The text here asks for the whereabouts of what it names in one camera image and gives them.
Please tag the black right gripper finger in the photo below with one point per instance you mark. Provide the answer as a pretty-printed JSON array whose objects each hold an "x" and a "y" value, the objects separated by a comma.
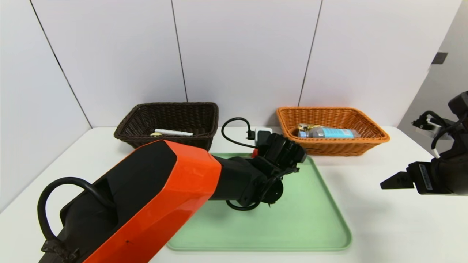
[{"x": 399, "y": 180}]

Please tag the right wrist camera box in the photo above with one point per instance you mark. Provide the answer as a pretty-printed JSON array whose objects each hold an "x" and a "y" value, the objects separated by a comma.
[{"x": 429, "y": 124}]

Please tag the dark brown wicker basket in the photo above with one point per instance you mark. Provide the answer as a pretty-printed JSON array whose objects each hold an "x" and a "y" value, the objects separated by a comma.
[{"x": 164, "y": 120}]

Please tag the dark wall fixture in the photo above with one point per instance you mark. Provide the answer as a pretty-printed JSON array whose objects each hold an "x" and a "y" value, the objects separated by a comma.
[{"x": 438, "y": 58}]

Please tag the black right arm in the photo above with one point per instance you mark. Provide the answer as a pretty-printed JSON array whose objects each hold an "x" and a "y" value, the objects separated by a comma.
[{"x": 451, "y": 171}]

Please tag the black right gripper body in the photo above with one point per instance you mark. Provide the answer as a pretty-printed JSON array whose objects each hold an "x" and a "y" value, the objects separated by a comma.
[{"x": 424, "y": 178}]

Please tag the orange and black left arm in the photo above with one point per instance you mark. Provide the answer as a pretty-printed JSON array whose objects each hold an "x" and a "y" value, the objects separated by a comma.
[{"x": 146, "y": 204}]

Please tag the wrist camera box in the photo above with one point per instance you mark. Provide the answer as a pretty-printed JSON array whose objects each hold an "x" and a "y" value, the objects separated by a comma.
[
  {"x": 264, "y": 136},
  {"x": 429, "y": 124}
]

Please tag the Ferrero Rocher chocolate pack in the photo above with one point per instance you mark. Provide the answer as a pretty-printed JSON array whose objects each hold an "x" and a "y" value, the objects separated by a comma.
[{"x": 309, "y": 127}]

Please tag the orange wicker basket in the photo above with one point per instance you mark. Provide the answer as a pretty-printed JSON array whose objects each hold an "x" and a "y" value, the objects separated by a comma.
[{"x": 329, "y": 148}]

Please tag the water bottle with blue cap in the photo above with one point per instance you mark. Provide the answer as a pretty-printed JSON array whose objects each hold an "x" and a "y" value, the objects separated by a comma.
[{"x": 334, "y": 133}]

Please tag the light green plastic tray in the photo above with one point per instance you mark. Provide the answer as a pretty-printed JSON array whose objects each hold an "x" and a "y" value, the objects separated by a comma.
[{"x": 310, "y": 219}]

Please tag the white marker pen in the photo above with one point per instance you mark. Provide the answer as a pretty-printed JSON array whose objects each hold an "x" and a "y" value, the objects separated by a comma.
[{"x": 173, "y": 132}]

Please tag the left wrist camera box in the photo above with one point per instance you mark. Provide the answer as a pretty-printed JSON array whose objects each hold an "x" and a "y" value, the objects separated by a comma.
[{"x": 264, "y": 136}]

